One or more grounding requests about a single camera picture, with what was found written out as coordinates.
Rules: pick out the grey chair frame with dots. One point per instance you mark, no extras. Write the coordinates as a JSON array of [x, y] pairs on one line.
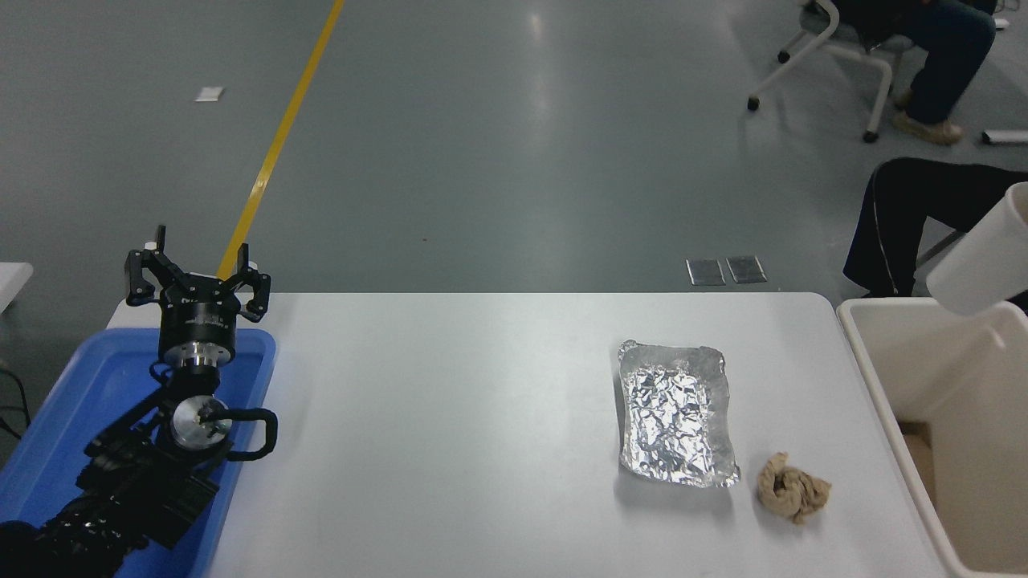
[[940, 249]]

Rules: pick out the large pale bin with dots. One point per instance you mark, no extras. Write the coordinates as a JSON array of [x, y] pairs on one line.
[[972, 401]]

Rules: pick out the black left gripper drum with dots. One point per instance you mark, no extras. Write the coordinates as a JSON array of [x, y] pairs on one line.
[[198, 320]]

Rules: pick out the seated person on white chair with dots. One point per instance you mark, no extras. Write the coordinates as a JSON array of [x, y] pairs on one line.
[[944, 56]]

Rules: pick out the blue plastic tray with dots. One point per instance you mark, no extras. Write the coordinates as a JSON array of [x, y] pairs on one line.
[[88, 377]]

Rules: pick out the white bar on floor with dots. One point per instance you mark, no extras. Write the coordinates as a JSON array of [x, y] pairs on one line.
[[1005, 137]]

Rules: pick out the crumpled foil tray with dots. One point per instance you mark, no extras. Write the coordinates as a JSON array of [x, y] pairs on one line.
[[675, 409]]

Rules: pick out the white side table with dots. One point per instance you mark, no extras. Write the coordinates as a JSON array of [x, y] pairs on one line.
[[12, 285]]

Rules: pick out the white wheeled chair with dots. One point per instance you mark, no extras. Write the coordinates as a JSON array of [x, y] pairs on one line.
[[879, 68]]

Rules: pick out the crumpled tan paper ball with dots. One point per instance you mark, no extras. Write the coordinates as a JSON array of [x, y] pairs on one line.
[[791, 488]]

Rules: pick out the metal floor plate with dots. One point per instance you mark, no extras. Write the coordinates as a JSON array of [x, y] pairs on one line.
[[706, 271], [746, 269]]

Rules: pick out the white paper cup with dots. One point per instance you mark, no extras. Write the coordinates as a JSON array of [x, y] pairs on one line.
[[984, 257]]

